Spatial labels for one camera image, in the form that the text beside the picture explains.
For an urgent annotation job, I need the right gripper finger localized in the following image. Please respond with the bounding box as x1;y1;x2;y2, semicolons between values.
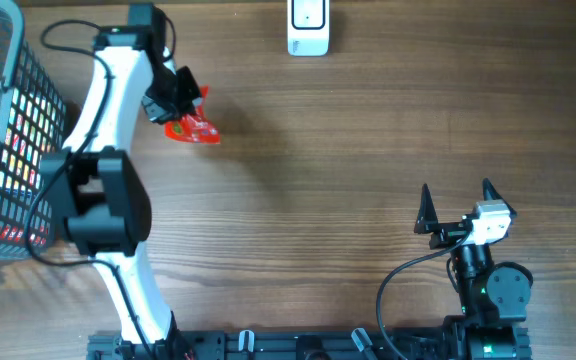
482;178;517;218
414;183;439;234

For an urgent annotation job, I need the red crinkled snack packet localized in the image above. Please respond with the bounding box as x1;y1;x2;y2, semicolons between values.
164;85;221;145

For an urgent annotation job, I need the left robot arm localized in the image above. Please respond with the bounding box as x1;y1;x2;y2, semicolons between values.
36;3;203;359

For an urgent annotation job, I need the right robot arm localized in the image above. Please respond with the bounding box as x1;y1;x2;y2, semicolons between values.
414;179;534;359

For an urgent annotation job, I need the white barcode scanner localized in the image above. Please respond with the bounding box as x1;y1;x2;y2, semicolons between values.
287;0;330;57

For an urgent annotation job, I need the grey plastic shopping basket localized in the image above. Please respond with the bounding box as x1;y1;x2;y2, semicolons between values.
0;0;69;261

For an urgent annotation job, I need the right black cable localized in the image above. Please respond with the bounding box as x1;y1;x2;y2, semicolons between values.
375;230;473;360

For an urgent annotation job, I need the black cable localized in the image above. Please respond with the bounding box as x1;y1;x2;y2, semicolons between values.
375;230;473;360
22;18;177;360

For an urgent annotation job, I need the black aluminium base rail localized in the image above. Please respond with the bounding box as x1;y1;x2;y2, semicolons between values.
86;325;533;360

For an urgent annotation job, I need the left black cable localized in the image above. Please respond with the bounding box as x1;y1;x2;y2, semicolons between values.
22;18;177;360

